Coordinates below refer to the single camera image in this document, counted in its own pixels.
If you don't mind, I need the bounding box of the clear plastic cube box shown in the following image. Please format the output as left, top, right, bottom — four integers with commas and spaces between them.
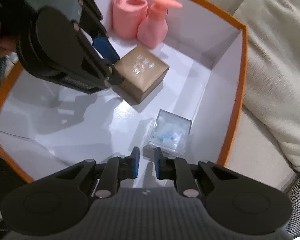
146, 109, 192, 156

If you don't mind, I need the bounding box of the pink cylindrical cup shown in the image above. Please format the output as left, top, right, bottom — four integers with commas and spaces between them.
112, 0, 148, 39

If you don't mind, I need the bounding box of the brown cube box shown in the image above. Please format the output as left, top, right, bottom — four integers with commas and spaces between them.
114, 44, 169, 103

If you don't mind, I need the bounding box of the orange cardboard box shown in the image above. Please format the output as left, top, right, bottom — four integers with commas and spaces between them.
0, 0, 248, 186

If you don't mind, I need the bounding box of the beige sofa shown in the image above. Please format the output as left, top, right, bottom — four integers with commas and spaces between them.
208, 0, 299, 190

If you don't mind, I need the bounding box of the beige cushion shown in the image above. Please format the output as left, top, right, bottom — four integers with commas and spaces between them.
234, 0, 300, 171

